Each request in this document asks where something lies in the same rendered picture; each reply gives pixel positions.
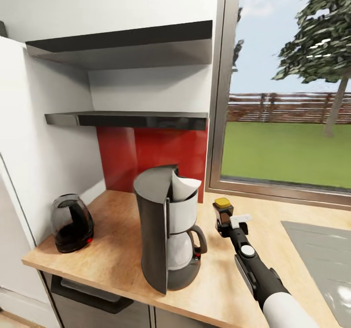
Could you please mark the paper coffee filter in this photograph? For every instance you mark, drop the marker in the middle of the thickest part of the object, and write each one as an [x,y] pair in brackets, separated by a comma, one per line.
[183,188]

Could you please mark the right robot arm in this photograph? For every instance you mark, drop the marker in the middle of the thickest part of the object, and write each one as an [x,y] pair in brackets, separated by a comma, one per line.
[280,309]

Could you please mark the coffee maker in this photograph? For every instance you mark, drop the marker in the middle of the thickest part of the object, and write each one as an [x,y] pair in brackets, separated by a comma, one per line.
[170,257]

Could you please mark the bottle of coffee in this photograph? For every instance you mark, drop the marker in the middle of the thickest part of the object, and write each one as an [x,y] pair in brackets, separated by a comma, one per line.
[223,210]

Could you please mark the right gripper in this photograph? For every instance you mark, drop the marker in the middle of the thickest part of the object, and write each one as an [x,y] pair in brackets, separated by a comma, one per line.
[228,231]

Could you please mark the electric kettle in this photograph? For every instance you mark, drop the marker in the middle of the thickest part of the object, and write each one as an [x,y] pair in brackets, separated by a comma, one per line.
[72,225]

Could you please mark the fridge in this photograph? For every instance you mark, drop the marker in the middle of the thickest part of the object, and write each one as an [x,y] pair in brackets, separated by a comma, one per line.
[39,162]

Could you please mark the fixed window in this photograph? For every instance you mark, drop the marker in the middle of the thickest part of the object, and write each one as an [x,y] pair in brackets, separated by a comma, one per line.
[280,111]

